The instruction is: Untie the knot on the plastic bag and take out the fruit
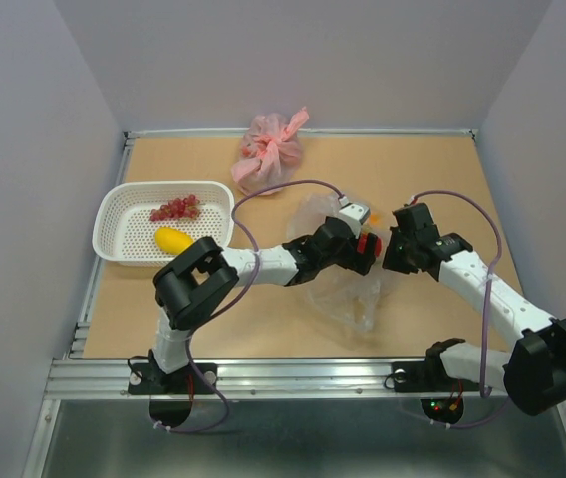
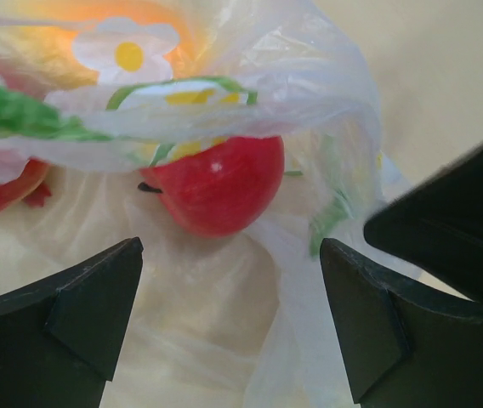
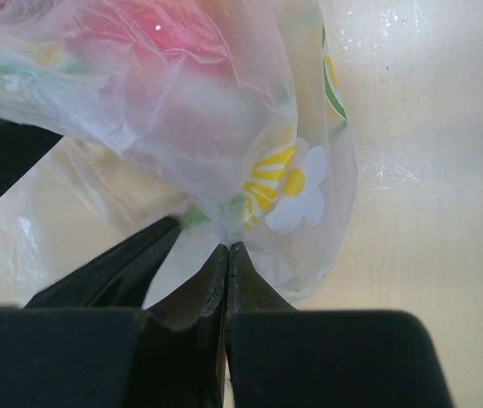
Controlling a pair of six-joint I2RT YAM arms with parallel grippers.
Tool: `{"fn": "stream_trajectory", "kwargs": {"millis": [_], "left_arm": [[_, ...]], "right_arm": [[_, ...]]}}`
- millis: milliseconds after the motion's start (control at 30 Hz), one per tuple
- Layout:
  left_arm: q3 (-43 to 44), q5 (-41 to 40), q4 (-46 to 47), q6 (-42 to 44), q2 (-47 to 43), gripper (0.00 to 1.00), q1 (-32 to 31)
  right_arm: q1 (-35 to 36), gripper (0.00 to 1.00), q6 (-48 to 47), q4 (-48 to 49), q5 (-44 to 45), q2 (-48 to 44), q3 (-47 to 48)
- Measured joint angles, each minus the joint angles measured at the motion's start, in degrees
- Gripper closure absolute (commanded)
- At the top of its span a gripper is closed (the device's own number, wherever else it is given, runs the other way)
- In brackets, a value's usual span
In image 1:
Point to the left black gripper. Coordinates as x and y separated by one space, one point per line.
354 260

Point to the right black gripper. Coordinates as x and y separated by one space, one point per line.
390 260

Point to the red fruit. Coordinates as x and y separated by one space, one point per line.
369 244

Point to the clear plastic fruit bag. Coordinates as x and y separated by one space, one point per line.
338 294

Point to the red grape bunch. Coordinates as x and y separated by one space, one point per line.
186 207

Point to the yellow fruit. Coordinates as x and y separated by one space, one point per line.
172 241

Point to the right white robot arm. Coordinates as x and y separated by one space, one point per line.
533 372

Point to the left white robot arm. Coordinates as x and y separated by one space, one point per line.
189 289

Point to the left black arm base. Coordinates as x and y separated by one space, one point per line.
173 386

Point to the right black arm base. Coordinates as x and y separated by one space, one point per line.
441 399

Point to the pink knotted plastic bag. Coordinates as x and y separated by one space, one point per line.
269 152

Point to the white perforated plastic basket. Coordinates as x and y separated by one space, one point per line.
126 222

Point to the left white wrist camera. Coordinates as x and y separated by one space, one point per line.
354 214

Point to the aluminium front rail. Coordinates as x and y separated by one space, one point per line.
246 379

